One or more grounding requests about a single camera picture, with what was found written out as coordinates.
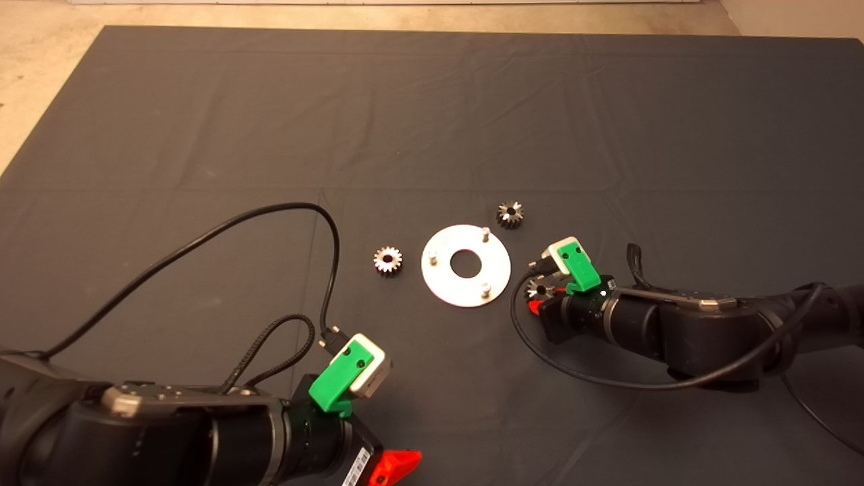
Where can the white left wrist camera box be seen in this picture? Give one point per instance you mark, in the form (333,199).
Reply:
(376,372)

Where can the round metal carrier plate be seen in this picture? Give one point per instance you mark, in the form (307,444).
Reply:
(493,260)

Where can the small steel planetary gear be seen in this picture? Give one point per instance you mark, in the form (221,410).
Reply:
(505,219)
(381,256)
(536,290)

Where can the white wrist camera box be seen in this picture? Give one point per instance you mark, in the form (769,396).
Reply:
(557,253)
(376,372)

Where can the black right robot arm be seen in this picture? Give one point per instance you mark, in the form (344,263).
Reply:
(709,331)

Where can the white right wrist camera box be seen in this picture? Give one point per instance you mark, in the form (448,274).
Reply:
(557,253)

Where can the dark grey table cloth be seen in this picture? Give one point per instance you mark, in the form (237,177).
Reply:
(432,121)

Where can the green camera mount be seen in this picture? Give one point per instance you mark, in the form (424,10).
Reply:
(335,381)
(580,268)

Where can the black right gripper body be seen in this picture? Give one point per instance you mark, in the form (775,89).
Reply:
(555,324)

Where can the green left camera mount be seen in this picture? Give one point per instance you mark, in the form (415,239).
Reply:
(335,381)

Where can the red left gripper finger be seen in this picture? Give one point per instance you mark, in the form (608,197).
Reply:
(395,467)

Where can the green right camera mount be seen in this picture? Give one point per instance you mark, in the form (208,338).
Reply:
(580,268)

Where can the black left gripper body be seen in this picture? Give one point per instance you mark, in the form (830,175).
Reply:
(363,455)

